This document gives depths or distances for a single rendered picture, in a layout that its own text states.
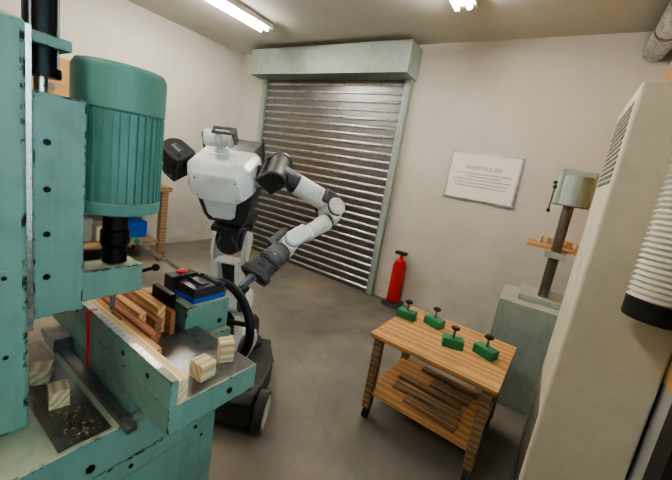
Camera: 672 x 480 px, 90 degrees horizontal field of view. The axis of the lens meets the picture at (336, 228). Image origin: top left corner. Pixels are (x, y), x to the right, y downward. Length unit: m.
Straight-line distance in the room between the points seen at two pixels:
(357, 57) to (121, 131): 3.29
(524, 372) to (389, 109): 2.70
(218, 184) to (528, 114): 2.79
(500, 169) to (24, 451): 3.33
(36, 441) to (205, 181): 0.91
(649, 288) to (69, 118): 1.47
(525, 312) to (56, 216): 2.36
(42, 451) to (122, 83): 0.69
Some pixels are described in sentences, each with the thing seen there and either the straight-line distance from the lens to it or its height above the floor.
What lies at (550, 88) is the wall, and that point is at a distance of 3.54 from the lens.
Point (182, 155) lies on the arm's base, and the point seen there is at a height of 1.32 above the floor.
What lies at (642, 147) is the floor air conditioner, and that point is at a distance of 1.49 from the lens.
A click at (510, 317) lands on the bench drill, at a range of 2.52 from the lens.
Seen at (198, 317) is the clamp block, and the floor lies 0.92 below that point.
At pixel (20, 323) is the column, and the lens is 0.83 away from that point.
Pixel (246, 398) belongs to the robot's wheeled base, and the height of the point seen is 0.20.
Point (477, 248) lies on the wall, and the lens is 3.50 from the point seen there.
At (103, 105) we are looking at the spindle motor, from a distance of 0.83.
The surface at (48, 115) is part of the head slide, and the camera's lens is 0.80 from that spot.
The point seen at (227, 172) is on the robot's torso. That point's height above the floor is 1.28.
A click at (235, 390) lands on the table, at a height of 0.86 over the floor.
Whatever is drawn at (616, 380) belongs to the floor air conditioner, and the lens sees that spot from 1.60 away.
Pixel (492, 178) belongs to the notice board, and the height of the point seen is 1.49.
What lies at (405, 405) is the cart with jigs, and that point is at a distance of 2.08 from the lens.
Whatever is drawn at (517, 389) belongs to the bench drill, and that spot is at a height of 0.15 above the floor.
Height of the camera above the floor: 1.38
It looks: 10 degrees down
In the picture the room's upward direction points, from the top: 9 degrees clockwise
